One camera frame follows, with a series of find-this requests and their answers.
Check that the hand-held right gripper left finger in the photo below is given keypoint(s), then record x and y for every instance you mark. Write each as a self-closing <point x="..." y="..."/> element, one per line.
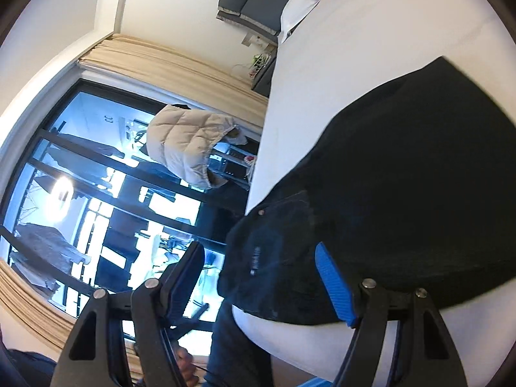
<point x="185" y="278"/>

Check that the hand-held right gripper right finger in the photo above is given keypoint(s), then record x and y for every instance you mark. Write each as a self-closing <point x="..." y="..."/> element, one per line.
<point x="334" y="282"/>

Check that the black pants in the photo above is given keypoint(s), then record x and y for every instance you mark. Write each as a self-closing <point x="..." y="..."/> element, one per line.
<point x="403" y="189"/>

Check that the person's left hand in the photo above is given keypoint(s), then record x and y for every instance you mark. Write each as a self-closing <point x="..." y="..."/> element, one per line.
<point x="186" y="367"/>

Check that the person's leg in jeans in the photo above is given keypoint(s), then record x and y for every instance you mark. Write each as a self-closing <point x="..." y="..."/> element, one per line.
<point x="238" y="350"/>

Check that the beige puffer jacket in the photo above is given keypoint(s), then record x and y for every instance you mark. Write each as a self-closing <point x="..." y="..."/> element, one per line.
<point x="185" y="141"/>

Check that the black framed window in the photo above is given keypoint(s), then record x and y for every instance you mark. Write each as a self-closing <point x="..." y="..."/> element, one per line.
<point x="80" y="149"/>

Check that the grey nightstand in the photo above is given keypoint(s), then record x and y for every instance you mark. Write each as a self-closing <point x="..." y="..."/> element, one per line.
<point x="264" y="78"/>

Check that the small colourful clutter pile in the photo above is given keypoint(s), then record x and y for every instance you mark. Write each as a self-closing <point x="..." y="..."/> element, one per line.
<point x="258" y="62"/>

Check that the bed with white sheet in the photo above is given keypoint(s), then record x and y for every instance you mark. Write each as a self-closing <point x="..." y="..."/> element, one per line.
<point x="363" y="28"/>

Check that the white pillow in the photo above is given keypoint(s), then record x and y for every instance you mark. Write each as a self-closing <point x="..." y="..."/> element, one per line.
<point x="294" y="12"/>

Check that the grey upholstered headboard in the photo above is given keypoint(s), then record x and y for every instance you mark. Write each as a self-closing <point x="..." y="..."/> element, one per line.
<point x="258" y="0"/>

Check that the white wall socket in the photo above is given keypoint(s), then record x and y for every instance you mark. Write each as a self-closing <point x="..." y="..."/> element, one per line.
<point x="250" y="40"/>

